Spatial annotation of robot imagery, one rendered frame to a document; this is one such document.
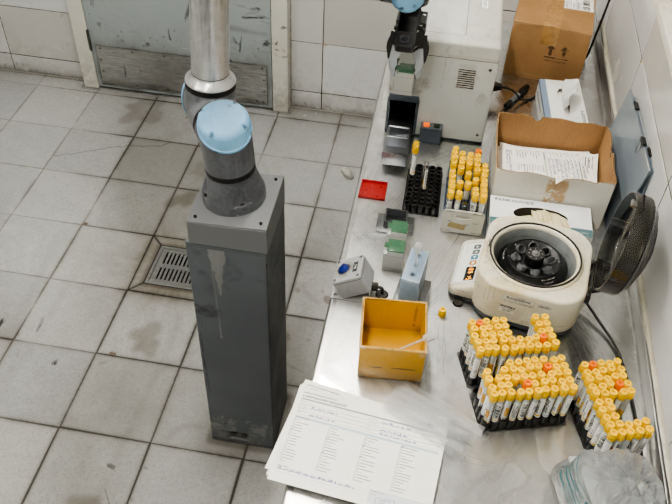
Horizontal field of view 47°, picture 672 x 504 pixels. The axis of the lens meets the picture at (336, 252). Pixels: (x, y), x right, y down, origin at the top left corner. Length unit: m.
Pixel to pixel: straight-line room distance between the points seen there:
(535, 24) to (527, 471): 1.38
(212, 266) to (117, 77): 2.19
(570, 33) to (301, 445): 1.49
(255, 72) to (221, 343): 1.85
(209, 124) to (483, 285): 0.68
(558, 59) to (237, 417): 1.45
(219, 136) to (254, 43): 1.97
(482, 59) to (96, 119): 2.24
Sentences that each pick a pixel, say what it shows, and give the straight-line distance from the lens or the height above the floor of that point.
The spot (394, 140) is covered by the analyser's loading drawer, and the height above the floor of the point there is 0.93.
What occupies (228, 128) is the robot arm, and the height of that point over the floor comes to 1.17.
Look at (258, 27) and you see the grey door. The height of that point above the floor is 0.43.
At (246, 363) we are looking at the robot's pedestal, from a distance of 2.19.
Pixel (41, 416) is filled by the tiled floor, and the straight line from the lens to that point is 2.73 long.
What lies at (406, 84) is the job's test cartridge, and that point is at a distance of 1.99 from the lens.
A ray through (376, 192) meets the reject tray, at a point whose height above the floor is 0.88.
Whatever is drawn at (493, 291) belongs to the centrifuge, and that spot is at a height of 0.97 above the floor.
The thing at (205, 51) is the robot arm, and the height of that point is 1.28.
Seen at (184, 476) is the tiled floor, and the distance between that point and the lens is 2.51.
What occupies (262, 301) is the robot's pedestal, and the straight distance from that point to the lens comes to 1.97.
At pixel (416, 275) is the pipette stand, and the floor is 0.98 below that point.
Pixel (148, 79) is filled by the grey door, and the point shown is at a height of 0.09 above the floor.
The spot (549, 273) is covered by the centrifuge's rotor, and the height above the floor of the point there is 0.98.
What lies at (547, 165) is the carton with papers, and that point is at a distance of 2.09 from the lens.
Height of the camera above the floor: 2.17
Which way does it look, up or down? 45 degrees down
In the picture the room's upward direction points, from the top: 3 degrees clockwise
